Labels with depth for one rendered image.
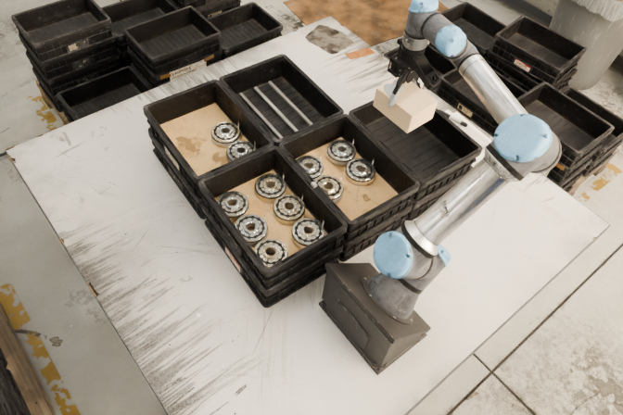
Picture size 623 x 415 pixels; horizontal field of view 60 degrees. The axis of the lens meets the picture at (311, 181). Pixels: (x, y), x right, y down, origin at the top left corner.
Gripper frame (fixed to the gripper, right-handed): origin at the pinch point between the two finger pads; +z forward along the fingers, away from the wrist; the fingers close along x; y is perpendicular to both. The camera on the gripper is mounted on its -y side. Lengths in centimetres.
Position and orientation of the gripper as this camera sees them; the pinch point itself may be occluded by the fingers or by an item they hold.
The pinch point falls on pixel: (405, 99)
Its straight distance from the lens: 179.4
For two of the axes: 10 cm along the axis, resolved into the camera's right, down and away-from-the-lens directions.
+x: -7.7, 4.5, -4.5
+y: -6.3, -6.2, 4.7
